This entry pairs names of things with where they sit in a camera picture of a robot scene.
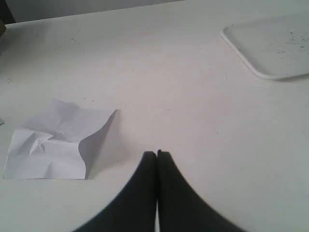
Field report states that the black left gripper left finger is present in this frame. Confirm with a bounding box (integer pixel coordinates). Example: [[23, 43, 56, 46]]
[[76, 151, 157, 232]]

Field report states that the white plastic tray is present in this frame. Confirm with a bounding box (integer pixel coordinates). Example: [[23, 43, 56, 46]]
[[221, 11, 309, 80]]

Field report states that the crumpled white paper sheet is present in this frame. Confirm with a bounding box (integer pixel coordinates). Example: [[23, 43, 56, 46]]
[[3, 100, 116, 179]]

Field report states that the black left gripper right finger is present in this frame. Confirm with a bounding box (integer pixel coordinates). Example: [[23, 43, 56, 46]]
[[157, 150, 243, 232]]

